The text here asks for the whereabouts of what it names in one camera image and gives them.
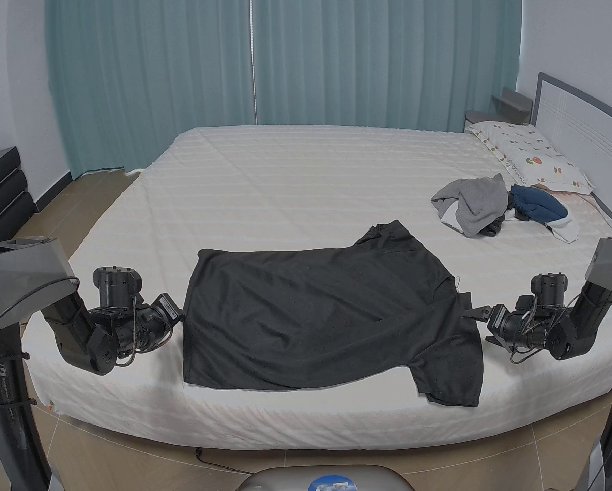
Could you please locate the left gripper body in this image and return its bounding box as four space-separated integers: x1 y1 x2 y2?
142 292 185 349

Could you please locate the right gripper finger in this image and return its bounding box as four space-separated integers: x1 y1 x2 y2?
459 303 497 322
485 332 517 353

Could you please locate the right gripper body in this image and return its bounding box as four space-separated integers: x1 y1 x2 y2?
487 302 525 349

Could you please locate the black T-shirt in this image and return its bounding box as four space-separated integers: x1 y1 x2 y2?
182 219 486 408

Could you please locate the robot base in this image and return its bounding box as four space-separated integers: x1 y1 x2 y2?
233 466 414 491

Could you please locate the pile of clothes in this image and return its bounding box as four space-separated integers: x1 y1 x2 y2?
430 173 580 244

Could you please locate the bed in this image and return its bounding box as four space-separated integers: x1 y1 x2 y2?
22 72 612 451

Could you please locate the white printed pillow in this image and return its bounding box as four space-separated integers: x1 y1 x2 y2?
464 121 595 195

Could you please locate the black chest of drawers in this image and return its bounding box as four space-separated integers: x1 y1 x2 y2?
0 146 36 247

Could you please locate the grey bedside table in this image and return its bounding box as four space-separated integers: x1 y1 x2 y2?
464 86 534 128

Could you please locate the blue-green curtain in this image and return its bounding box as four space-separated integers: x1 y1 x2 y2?
44 0 258 180
252 0 522 133

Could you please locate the black cable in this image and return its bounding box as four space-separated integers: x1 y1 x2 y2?
195 446 253 477

